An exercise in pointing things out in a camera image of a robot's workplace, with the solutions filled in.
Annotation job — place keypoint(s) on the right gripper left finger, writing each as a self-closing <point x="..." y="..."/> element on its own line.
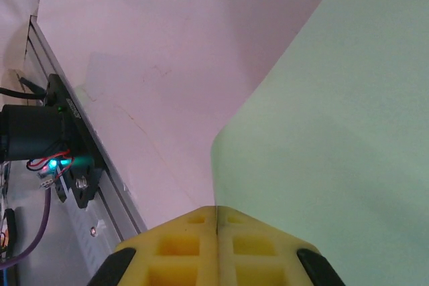
<point x="167" y="252"/>

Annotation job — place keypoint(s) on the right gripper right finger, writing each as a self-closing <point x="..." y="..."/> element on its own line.
<point x="264" y="252"/>

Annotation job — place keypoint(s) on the light green paper sheet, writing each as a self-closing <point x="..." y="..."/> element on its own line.
<point x="335" y="132"/>

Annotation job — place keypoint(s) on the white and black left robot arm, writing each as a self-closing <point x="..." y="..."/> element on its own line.
<point x="30" y="132"/>

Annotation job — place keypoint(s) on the aluminium mounting rail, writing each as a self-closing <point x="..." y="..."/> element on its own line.
<point x="114" y="199"/>

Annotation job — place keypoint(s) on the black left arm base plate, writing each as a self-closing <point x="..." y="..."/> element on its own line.
<point x="83" y="179"/>

